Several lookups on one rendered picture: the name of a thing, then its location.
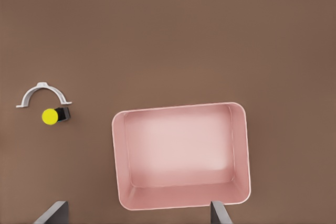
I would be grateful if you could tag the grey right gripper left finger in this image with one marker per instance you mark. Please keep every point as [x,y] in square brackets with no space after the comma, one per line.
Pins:
[53,213]

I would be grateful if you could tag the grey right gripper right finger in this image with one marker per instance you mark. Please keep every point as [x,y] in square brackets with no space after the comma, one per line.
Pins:
[219,213]

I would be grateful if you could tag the pink storage box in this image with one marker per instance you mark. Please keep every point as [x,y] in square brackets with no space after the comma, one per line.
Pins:
[181,155]

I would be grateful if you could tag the yellow button with black base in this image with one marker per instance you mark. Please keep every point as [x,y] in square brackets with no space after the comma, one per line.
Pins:
[52,116]

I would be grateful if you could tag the white arched pipe clamp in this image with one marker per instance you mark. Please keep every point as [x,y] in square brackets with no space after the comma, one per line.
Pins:
[31,95]

